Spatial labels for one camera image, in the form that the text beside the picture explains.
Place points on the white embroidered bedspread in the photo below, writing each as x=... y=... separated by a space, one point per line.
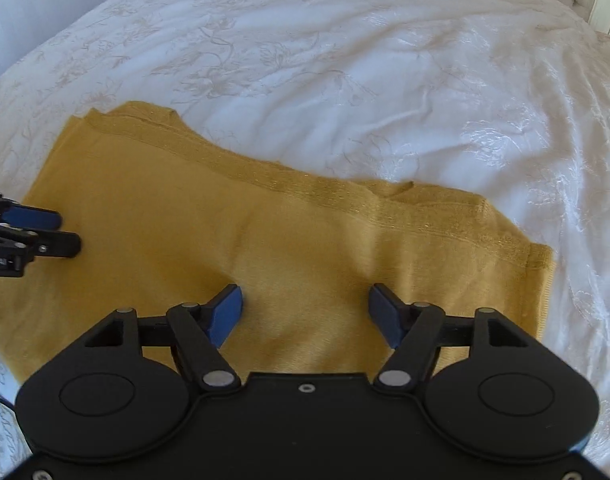
x=385 y=60

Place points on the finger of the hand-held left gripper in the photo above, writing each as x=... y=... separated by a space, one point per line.
x=35 y=217
x=60 y=244

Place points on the yellow knit sweater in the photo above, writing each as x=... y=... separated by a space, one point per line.
x=235 y=240

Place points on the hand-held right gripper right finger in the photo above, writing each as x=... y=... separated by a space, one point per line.
x=385 y=315

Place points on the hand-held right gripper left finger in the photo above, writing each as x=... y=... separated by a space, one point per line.
x=226 y=315

